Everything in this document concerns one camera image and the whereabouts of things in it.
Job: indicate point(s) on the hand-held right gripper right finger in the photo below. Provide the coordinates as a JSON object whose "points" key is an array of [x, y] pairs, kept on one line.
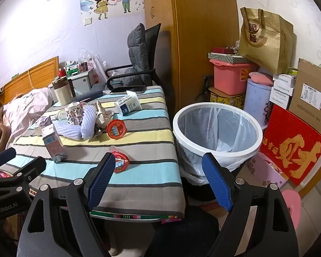
{"points": [[216, 182]]}

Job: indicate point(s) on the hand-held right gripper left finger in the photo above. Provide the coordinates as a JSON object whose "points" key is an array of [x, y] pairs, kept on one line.
{"points": [[101, 182]]}

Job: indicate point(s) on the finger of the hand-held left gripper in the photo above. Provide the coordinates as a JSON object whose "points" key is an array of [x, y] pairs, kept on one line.
{"points": [[29, 170], [4, 156]]}

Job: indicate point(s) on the pink drink carton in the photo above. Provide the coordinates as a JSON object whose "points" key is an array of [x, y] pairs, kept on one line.
{"points": [[53, 144]]}

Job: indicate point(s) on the clear bin liner bag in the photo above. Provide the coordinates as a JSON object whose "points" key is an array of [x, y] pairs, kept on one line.
{"points": [[216, 128]]}

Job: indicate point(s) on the red lid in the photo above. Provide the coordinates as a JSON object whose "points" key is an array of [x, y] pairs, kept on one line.
{"points": [[116, 129]]}

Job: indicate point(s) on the white round trash bin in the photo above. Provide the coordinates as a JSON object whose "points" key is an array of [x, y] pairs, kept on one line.
{"points": [[176, 128]]}

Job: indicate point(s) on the patterned paper cup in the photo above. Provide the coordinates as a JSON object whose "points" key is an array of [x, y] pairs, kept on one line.
{"points": [[73, 113]]}

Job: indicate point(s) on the small purple printed packet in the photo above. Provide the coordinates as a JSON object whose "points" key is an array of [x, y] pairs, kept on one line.
{"points": [[42, 124]]}

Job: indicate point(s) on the lilac floral box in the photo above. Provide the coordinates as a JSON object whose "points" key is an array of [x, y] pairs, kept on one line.
{"points": [[264, 171]]}

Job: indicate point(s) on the brown shiny wrapper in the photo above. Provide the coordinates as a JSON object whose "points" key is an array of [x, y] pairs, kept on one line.
{"points": [[98, 132]]}

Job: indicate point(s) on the pink duvet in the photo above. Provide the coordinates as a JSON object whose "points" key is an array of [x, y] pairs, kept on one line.
{"points": [[29, 107]]}

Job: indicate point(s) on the person's dark trousers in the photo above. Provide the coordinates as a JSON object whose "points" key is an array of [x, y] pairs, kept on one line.
{"points": [[182, 235]]}

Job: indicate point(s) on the crumpled white paper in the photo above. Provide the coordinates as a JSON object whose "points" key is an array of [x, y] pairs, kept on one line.
{"points": [[104, 113]]}

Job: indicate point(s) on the pink plastic stool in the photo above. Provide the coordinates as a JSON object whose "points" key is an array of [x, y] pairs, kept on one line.
{"points": [[291, 203]]}

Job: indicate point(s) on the beige tumbler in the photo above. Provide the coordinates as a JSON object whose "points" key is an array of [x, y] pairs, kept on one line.
{"points": [[63, 93]]}

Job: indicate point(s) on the yellow patterned box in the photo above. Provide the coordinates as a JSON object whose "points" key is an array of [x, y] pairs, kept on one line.
{"points": [[227, 99]]}

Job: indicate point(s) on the red board with gold character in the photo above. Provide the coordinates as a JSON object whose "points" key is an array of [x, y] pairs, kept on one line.
{"points": [[291, 144]]}

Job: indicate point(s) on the wooden bed headboard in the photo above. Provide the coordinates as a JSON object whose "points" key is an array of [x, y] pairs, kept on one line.
{"points": [[34, 75]]}

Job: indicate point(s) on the dark blue pouch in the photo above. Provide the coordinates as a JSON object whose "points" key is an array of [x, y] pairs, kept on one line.
{"points": [[91, 95]]}

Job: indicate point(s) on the lavender cylinder container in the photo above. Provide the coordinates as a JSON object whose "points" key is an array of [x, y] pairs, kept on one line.
{"points": [[256, 101]]}

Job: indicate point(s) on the black folded tripod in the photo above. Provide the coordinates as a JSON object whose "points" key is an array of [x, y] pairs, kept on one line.
{"points": [[206, 88]]}

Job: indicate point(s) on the black tablet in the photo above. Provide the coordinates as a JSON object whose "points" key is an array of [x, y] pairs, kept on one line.
{"points": [[128, 89]]}

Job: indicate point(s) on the red can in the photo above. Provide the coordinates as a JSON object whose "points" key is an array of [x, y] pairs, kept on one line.
{"points": [[62, 73]]}

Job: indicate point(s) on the white nightstand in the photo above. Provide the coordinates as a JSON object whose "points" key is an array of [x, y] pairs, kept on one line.
{"points": [[81, 80]]}

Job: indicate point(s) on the pink plastic storage bin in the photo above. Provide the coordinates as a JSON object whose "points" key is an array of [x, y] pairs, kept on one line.
{"points": [[230, 77]]}

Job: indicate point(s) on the green box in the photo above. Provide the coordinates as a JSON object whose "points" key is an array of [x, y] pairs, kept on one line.
{"points": [[71, 69]]}

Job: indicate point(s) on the pink round lid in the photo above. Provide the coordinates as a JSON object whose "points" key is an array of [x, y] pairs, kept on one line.
{"points": [[260, 79]]}

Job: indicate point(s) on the white plastic bag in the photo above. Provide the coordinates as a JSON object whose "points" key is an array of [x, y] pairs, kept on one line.
{"points": [[100, 69]]}

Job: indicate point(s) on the striped flat box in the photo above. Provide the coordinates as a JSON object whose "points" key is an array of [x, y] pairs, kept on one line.
{"points": [[224, 57]]}

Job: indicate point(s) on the brown cardboard box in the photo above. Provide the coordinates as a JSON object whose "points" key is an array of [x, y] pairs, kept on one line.
{"points": [[310, 96]]}

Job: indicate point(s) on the clear plastic bag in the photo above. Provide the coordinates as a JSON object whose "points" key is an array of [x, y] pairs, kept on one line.
{"points": [[84, 55]]}

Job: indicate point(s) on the red flat box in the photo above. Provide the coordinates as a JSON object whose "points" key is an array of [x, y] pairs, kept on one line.
{"points": [[222, 50]]}

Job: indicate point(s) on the wooden wardrobe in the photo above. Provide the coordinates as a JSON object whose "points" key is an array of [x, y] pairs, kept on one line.
{"points": [[198, 45]]}

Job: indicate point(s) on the grey chair cushion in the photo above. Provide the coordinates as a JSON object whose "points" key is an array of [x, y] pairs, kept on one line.
{"points": [[137, 45]]}

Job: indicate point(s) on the black office chair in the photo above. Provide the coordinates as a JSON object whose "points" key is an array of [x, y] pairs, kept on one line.
{"points": [[152, 42]]}

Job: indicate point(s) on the gold paper bag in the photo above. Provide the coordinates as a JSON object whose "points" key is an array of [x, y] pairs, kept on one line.
{"points": [[267, 42]]}

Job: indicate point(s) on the white wall switch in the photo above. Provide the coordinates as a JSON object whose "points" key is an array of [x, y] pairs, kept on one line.
{"points": [[87, 21]]}

